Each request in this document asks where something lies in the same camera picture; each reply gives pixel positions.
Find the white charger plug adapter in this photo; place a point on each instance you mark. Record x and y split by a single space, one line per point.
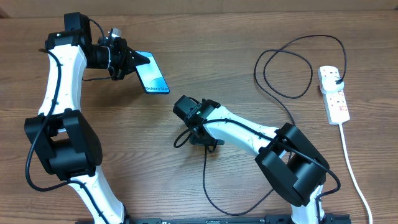
331 84

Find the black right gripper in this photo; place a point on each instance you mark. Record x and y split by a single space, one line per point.
198 140

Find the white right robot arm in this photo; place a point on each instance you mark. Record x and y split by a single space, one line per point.
290 162

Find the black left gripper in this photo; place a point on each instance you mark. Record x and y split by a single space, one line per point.
127 63

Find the Samsung Galaxy smartphone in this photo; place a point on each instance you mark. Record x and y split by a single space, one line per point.
151 77

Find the white power strip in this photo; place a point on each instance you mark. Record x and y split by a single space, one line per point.
335 103

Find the cardboard wall panel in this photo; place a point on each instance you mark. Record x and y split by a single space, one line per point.
57 8

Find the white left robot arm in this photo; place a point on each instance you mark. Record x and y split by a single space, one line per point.
65 150

